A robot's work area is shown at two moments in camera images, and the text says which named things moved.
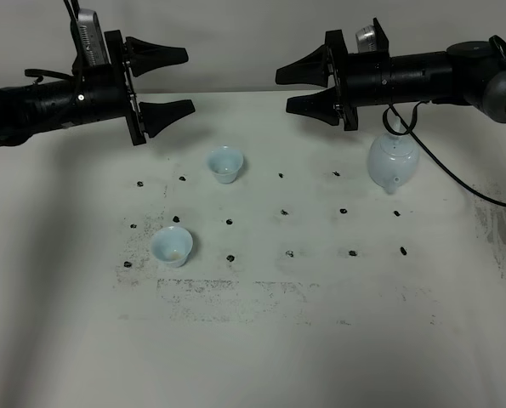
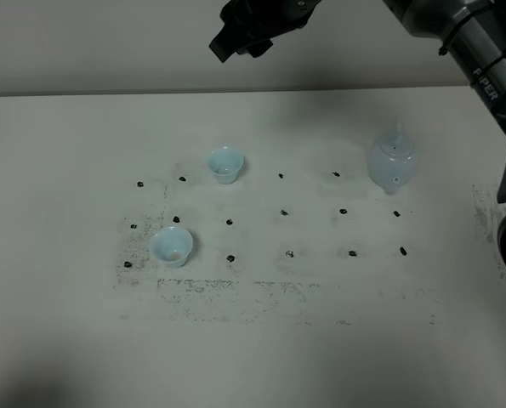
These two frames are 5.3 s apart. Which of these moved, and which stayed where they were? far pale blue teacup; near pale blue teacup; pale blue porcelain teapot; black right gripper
Moved: black right gripper
Stayed: near pale blue teacup; pale blue porcelain teapot; far pale blue teacup
